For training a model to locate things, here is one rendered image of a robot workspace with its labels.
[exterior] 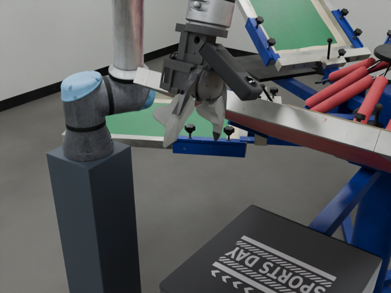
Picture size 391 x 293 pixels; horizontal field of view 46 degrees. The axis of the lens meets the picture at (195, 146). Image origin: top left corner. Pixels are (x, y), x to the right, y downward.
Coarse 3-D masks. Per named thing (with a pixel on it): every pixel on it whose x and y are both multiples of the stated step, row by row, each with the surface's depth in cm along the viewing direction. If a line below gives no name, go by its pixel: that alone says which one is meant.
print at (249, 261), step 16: (240, 240) 141; (256, 240) 141; (224, 256) 135; (240, 256) 135; (256, 256) 135; (272, 256) 135; (288, 256) 135; (208, 272) 129; (224, 272) 129; (240, 272) 129; (256, 272) 129; (272, 272) 129; (288, 272) 129; (304, 272) 129; (320, 272) 129; (240, 288) 123; (256, 288) 123; (272, 288) 123; (288, 288) 123; (304, 288) 123; (320, 288) 123
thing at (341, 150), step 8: (280, 128) 97; (288, 128) 88; (296, 136) 107; (304, 136) 96; (312, 136) 87; (312, 144) 123; (320, 144) 109; (328, 144) 98; (336, 144) 88; (336, 152) 125; (344, 152) 110; (352, 152) 99; (360, 152) 89; (368, 152) 82; (352, 160) 148; (360, 160) 128; (368, 160) 112; (376, 160) 100; (384, 160) 91; (376, 168) 145; (384, 168) 126
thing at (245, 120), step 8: (200, 104) 104; (232, 112) 95; (232, 120) 138; (240, 120) 120; (248, 120) 106; (256, 120) 96; (256, 128) 141; (264, 128) 123; (272, 128) 108; (272, 136) 163; (280, 136) 138; (288, 136) 121; (304, 144) 141; (328, 152) 145
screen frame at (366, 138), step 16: (144, 80) 103; (160, 80) 101; (240, 112) 89; (256, 112) 88; (272, 112) 86; (288, 112) 84; (304, 112) 83; (304, 128) 82; (320, 128) 81; (336, 128) 79; (352, 128) 78; (368, 128) 76; (352, 144) 77; (368, 144) 76; (384, 144) 75
